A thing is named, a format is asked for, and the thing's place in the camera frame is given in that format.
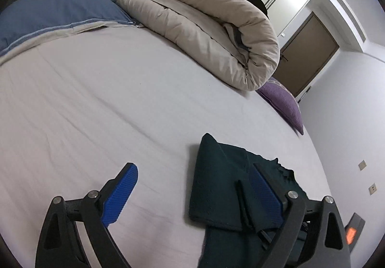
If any dark green sweater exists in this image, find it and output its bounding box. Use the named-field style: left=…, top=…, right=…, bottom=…
left=189, top=134, right=307, bottom=267

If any black device orange light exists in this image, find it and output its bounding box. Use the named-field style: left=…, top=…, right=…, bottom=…
left=345, top=213, right=366, bottom=252

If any white bed sheet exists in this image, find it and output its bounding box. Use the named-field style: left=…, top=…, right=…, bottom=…
left=1, top=27, right=331, bottom=267

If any purple cushion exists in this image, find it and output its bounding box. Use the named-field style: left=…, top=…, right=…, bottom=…
left=257, top=77, right=304, bottom=135

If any brown wooden door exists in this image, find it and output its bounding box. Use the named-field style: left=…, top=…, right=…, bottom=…
left=273, top=13, right=339, bottom=97

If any beige folded duvet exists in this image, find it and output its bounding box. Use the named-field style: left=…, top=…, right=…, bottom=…
left=116, top=0, right=280, bottom=91

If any blue pillow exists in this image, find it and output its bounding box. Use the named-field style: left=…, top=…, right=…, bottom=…
left=1, top=0, right=135, bottom=56

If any wall socket plate upper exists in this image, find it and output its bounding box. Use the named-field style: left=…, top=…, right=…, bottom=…
left=358, top=160, right=367, bottom=171

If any wall socket plate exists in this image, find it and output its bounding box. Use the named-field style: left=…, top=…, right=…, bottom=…
left=358, top=160, right=367, bottom=171
left=369, top=183, right=377, bottom=195

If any wall socket plate lower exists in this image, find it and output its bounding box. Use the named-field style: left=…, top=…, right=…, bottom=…
left=369, top=183, right=377, bottom=195

